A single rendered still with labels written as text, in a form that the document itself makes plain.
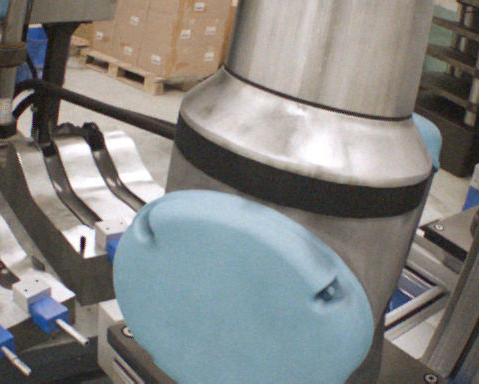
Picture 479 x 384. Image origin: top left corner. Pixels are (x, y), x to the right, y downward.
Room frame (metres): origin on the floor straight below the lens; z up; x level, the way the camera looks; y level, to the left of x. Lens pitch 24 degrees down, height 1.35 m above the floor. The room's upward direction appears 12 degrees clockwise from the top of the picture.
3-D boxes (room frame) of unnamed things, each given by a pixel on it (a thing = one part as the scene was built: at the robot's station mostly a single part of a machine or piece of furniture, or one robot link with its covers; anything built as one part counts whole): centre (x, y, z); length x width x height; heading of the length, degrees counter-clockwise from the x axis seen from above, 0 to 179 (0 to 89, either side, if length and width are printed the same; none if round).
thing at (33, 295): (0.60, 0.21, 0.86); 0.13 x 0.05 x 0.05; 62
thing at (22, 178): (0.98, 0.28, 0.87); 0.50 x 0.26 x 0.14; 45
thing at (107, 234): (0.75, 0.13, 0.89); 0.13 x 0.05 x 0.05; 45
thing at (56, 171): (0.97, 0.28, 0.92); 0.35 x 0.16 x 0.09; 45
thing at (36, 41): (4.51, 1.93, 0.32); 0.60 x 0.41 x 0.22; 55
